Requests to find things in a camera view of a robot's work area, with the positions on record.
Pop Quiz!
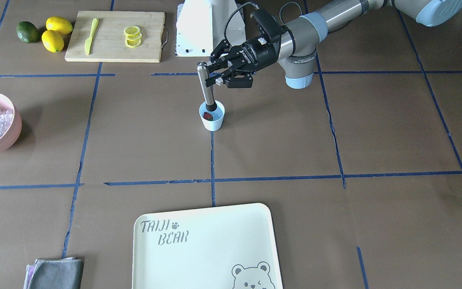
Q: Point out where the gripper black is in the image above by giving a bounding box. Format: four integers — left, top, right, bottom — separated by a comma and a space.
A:
206, 37, 281, 89

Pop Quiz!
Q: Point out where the steel muddler black tip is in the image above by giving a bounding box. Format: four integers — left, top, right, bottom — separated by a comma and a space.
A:
197, 61, 217, 112

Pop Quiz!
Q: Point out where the red strawberry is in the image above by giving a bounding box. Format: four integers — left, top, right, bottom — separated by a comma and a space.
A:
203, 112, 213, 121

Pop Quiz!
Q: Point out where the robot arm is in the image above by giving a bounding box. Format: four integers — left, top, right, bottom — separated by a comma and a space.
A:
197, 0, 462, 89

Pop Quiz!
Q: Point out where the light blue plastic cup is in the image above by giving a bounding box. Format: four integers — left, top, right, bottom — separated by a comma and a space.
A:
199, 100, 225, 131

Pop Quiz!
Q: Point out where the lemon slices stack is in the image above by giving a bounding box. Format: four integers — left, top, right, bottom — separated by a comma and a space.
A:
123, 25, 142, 48

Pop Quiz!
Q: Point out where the wooden cutting board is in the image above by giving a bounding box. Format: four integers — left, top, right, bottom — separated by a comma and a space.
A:
65, 11, 166, 63

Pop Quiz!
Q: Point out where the yellow plastic knife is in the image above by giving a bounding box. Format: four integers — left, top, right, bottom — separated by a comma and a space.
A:
84, 18, 99, 55

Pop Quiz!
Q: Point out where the yellow lemon lower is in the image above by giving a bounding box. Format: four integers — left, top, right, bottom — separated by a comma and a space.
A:
41, 30, 65, 53

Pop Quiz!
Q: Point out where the yellow lemon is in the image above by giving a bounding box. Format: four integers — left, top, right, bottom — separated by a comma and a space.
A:
41, 30, 65, 53
46, 16, 73, 35

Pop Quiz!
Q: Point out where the yellow lemon upper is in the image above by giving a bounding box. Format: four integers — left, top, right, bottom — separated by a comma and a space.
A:
46, 16, 73, 35

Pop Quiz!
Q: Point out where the cream bear tray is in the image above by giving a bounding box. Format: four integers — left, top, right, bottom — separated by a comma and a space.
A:
131, 203, 284, 289

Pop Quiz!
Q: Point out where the green avocado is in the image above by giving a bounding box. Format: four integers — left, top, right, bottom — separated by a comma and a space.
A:
16, 21, 40, 44

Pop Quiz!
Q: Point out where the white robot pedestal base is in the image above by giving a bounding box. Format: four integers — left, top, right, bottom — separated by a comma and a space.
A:
175, 0, 246, 57

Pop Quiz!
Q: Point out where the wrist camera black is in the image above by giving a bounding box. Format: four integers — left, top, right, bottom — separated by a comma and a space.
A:
250, 8, 284, 43

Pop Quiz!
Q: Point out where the camera cable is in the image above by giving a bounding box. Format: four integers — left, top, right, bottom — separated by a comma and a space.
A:
224, 1, 304, 41

